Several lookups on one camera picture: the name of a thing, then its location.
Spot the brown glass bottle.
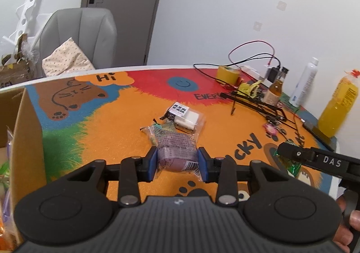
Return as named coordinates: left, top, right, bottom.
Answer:
left=264, top=66, right=290, bottom=106

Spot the orange rice cracker packet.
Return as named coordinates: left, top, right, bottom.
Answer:
left=0, top=208, right=9, bottom=245

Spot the red cable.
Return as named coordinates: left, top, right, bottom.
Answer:
left=228, top=40, right=277, bottom=66

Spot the pink keychain charm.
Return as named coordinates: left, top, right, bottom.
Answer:
left=263, top=124, right=279, bottom=137

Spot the white spray bottle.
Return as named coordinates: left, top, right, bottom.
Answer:
left=289, top=57, right=319, bottom=107

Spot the dotted cream cushion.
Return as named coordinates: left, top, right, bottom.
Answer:
left=42, top=37, right=96, bottom=76

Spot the grey chair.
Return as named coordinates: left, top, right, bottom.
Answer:
left=38, top=7, right=118, bottom=77

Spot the orange juice bottle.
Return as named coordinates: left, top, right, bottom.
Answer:
left=318, top=68, right=360, bottom=138

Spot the brown cardboard box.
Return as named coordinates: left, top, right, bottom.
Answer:
left=0, top=88, right=47, bottom=251

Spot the long purple snack packet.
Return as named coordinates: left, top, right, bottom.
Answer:
left=6, top=126, right=14, bottom=158

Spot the yellow tape roll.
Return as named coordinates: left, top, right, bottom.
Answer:
left=216, top=65, right=241, bottom=84

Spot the black phone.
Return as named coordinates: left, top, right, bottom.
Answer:
left=302, top=119, right=336, bottom=145

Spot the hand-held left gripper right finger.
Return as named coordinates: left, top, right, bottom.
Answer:
left=197, top=146, right=290, bottom=206

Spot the person's right hand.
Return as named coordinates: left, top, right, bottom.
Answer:
left=333, top=195, right=360, bottom=253

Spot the torn cardboard clutter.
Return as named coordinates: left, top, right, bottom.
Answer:
left=0, top=33, right=38, bottom=89

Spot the pale green wrapper packet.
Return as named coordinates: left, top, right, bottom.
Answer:
left=0, top=159, right=13, bottom=186

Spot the white power strip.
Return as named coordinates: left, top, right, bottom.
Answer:
left=242, top=65, right=266, bottom=80

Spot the mauve bread clear packet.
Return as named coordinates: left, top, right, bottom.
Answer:
left=153, top=132, right=201, bottom=179

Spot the black wire stand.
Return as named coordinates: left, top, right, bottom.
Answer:
left=221, top=91, right=300, bottom=131

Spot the grey door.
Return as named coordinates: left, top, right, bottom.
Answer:
left=81, top=0, right=171, bottom=68

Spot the yellow plastic bag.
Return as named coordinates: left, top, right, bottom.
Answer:
left=238, top=81, right=263, bottom=98

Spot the teal green biscuit packet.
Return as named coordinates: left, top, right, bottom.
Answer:
left=140, top=122, right=176, bottom=144

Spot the black cable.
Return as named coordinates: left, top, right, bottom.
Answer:
left=193, top=52, right=282, bottom=86

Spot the bunch of metal keys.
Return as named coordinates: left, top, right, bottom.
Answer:
left=267, top=118, right=287, bottom=133

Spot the dark green snack packet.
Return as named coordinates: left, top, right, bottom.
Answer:
left=273, top=143, right=303, bottom=177

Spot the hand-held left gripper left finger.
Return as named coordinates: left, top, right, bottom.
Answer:
left=63, top=146, right=158, bottom=208

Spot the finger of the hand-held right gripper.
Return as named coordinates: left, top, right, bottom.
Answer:
left=277, top=142, right=317, bottom=169

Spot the white sandwich packet black label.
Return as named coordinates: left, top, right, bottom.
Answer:
left=160, top=102, right=206, bottom=141

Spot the colourful cat print table mat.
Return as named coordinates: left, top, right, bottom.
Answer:
left=24, top=68, right=338, bottom=203

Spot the black power adapter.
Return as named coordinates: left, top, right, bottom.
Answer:
left=266, top=66, right=280, bottom=83

